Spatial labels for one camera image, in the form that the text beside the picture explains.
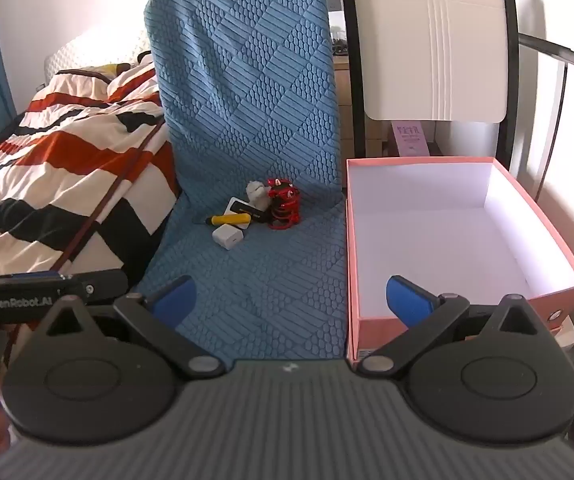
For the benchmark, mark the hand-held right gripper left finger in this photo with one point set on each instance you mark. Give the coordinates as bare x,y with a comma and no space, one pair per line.
177,299

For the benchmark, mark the yellow screwdriver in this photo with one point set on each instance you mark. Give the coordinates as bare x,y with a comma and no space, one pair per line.
232,219

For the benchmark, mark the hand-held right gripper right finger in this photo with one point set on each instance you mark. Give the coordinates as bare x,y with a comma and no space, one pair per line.
407,305

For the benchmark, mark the striped zigzag blanket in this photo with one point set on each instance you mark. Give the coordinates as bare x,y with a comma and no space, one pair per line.
67,160

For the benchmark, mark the blue textured chair cover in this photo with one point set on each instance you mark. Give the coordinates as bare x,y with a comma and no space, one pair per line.
247,85

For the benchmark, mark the white plush toy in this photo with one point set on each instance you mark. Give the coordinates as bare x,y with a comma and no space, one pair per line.
257,192

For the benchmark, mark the pink cardboard box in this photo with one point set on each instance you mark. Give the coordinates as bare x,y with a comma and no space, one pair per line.
417,215

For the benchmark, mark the white plug charger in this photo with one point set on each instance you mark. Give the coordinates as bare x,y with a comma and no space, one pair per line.
228,235

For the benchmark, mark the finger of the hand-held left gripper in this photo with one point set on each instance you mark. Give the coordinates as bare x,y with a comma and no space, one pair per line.
99,285

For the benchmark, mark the red toy robot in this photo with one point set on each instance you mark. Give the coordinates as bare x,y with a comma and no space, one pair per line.
284,200

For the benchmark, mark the white and black power bank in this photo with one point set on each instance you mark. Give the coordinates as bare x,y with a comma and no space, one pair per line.
237,205

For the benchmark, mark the pink paper card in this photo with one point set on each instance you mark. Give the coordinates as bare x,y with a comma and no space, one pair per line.
409,140

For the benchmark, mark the black curved metal rail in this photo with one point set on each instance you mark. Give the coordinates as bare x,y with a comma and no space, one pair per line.
562,52

